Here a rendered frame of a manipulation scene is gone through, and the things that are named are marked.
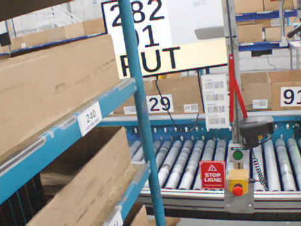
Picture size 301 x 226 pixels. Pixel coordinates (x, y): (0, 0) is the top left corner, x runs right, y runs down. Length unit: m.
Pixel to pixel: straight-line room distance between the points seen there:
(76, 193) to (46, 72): 0.19
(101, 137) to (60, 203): 0.27
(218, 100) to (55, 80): 0.70
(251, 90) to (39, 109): 1.36
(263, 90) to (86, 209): 1.30
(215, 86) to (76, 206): 0.68
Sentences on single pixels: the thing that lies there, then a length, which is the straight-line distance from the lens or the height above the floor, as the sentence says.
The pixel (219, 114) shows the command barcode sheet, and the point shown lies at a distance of 1.03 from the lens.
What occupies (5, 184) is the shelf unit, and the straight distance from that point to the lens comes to 0.30.
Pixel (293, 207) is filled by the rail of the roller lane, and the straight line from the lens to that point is 1.24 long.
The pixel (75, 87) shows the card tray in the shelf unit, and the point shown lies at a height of 1.37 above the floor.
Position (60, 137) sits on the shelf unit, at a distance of 0.37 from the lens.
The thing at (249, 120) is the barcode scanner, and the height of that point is 1.09.
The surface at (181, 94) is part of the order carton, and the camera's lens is 1.66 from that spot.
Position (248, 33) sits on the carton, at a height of 0.98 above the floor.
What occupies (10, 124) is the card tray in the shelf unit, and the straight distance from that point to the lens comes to 0.35.
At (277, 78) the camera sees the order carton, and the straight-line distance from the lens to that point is 1.91.
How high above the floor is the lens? 1.45
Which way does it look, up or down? 18 degrees down
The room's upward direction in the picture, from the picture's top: 9 degrees counter-clockwise
